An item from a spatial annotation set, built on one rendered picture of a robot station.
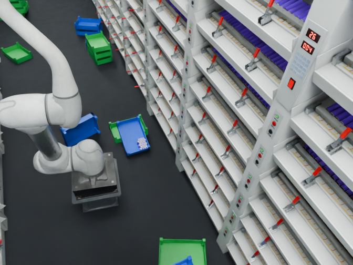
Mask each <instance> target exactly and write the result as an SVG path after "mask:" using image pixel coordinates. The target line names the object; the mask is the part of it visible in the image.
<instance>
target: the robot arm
mask: <svg viewBox="0 0 353 265"><path fill-rule="evenodd" d="M0 18H1V19H2V20H3V21H4V22H5V23H6V24H7V25H8V26H9V27H10V28H12V29H13V30H14V31H15V32H16V33H17V34H18V35H19V36H20V37H22V38H23V39H24V40H25V41H26V42H28V43H29V44H30V45H31V46H32V47H33V48H34V49H35V50H36V51H38V52H39V53H40V54H41V55H42V56H43V57H44V59H46V60H47V62H48V63H49V65H50V67H51V71H52V77H53V93H51V94H21V95H14V96H10V97H7V98H5V99H3V100H1V101H0V123H1V125H3V126H5V127H8V128H15V129H16V130H19V131H21V132H24V133H26V134H28V135H29V137H30V138H31V140H32V141H33V142H34V144H35V145H36V147H37V148H38V150H39V151H38V152H36V153H35V155H34V158H33V164H34V167H35V169H36V170H37V171H38V172H41V173H43V174H61V173H66V172H71V171H79V180H78V181H79V183H80V184H83V183H85V182H91V186H92V187H94V186H95V185H96V181H100V180H103V181H106V180H107V179H108V177H107V174H106V158H104V156H103V152H102V149H101V147H100V146H99V144H98V143H97V142H96V141H94V140H92V139H85V140H82V141H81V142H79V143H78V144H77V145H75V146H72V147H66V146H64V145H62V144H61V143H58V142H57V140H56V138H55V136H54V134H53V132H52V130H51V128H50V126H49V125H60V127H63V128H66V129H72V128H75V127H76V126H77V125H78V124H79V122H80V119H81V113H82V104H81V97H80V94H79V90H78V87H77V85H76V82H75V80H74V77H73V75H72V72H71V69H70V66H69V64H68V62H67V60H66V58H65V57H64V55H63V54H62V52H61V51H60V50H59V49H58V48H57V47H56V46H55V45H54V44H53V43H52V42H51V41H50V40H49V39H48V38H47V37H46V36H45V35H43V34H42V33H41V32H40V31H39V30H38V29H37V28H36V27H35V26H33V25H32V24H31V23H30V22H29V21H28V20H27V19H26V18H24V17H23V16H22V15H21V14H20V13H19V12H18V11H17V10H16V9H15V8H14V7H13V6H12V5H11V3H10V1H9V0H0Z"/></svg>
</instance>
